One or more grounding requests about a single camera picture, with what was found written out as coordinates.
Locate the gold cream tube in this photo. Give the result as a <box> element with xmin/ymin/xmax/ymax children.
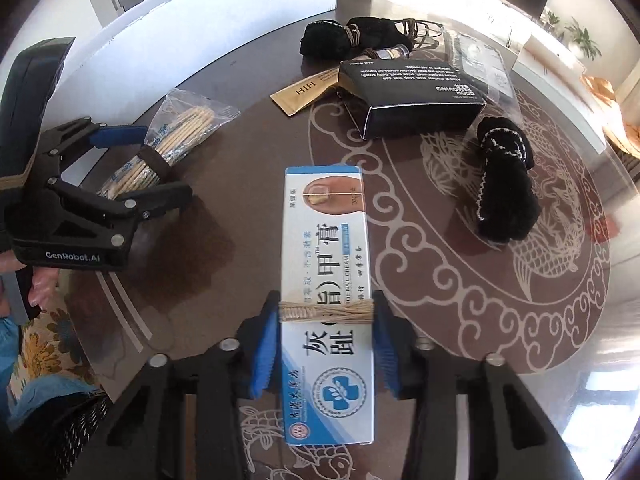
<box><xmin>269</xmin><ymin>43</ymin><xmax>409</xmax><ymax>118</ymax></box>

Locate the blue white ointment box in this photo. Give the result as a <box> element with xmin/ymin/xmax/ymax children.
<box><xmin>279</xmin><ymin>165</ymin><xmax>375</xmax><ymax>445</ymax></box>

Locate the black sock with white stitching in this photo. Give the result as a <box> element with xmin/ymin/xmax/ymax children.
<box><xmin>476</xmin><ymin>116</ymin><xmax>540</xmax><ymax>244</ymax></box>

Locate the black cardboard box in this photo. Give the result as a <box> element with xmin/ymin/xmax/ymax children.
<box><xmin>338</xmin><ymin>58</ymin><xmax>486</xmax><ymax>140</ymax></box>

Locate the clear plastic packet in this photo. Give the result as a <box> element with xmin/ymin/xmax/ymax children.
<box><xmin>445</xmin><ymin>29</ymin><xmax>516</xmax><ymax>106</ymax></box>

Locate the person's left hand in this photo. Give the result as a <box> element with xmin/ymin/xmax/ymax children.
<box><xmin>0</xmin><ymin>249</ymin><xmax>61</xmax><ymax>319</ymax></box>

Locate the black sock with rubber band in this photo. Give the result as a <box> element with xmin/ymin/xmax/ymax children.
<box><xmin>299</xmin><ymin>16</ymin><xmax>416</xmax><ymax>61</ymax></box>

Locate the green potted plant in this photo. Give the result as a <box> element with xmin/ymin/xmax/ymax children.
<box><xmin>565</xmin><ymin>18</ymin><xmax>602</xmax><ymax>61</ymax></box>

